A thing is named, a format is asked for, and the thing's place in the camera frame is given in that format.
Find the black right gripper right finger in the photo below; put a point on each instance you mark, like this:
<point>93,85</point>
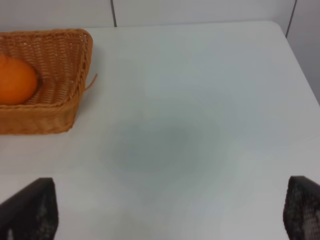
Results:
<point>301,212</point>

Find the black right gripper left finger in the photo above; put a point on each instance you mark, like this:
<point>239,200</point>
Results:
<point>32,213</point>

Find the orange with stem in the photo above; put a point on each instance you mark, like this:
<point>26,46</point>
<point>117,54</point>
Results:
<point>18,80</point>

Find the orange wicker basket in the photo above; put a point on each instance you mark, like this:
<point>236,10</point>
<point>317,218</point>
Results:
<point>61,59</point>

